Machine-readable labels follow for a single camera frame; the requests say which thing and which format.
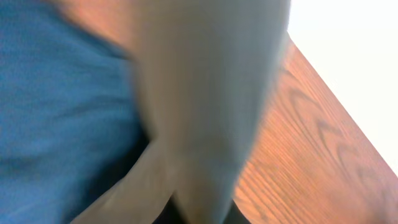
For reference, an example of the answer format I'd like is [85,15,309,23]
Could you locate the folded navy blue shorts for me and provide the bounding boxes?
[1,0,147,224]

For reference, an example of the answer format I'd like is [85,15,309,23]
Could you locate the khaki shorts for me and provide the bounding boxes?
[75,0,290,223]

